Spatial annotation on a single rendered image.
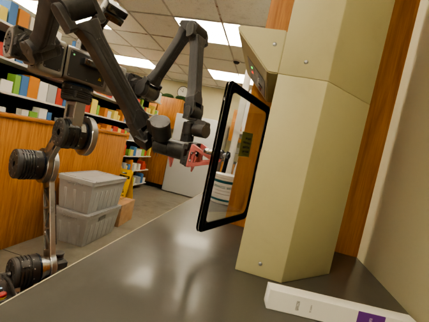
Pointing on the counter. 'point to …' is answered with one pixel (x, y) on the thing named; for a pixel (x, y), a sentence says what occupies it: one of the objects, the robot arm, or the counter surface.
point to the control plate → (256, 76)
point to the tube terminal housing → (313, 137)
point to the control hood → (263, 53)
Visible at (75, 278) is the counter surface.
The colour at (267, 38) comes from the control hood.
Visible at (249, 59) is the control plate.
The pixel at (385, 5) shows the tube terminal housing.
